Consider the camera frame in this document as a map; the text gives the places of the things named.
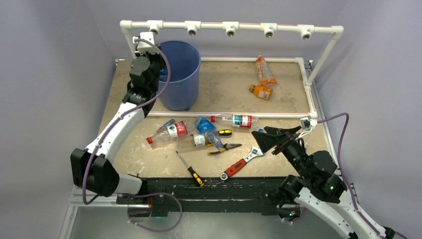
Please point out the tall orange bottle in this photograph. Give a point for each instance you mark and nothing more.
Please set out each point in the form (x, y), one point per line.
(265, 75)

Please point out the white PVC pipe frame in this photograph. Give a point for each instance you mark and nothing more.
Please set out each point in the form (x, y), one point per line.
(192, 28)

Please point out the red label clear bottle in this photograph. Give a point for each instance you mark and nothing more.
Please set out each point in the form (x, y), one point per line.
(237, 121)

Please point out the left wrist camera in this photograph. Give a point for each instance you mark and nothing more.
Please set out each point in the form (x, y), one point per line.
(145, 43)

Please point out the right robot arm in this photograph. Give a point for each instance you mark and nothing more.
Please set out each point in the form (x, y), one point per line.
(317, 187)

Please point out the red adjustable wrench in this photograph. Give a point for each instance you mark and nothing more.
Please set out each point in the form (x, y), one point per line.
(255, 152)

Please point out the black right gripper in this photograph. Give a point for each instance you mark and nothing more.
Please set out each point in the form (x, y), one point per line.
(266, 141)

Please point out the blue plastic bin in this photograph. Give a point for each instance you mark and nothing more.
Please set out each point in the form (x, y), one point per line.
(183, 89)

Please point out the yellow black screwdriver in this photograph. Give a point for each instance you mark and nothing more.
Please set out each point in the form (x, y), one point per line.
(192, 172)

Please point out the short orange juice bottle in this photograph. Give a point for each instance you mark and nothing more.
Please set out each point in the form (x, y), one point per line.
(260, 91)

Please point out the red cap crushed bottle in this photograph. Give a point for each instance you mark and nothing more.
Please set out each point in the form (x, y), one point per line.
(169, 134)

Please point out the blue label crushed bottle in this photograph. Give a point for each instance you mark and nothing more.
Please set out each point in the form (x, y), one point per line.
(208, 130)

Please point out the yellow handle pliers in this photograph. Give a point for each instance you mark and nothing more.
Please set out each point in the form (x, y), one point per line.
(226, 146)

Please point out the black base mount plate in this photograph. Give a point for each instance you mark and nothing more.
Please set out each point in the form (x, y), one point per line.
(236, 195)

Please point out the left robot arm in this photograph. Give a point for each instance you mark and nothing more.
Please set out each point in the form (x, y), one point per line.
(92, 167)

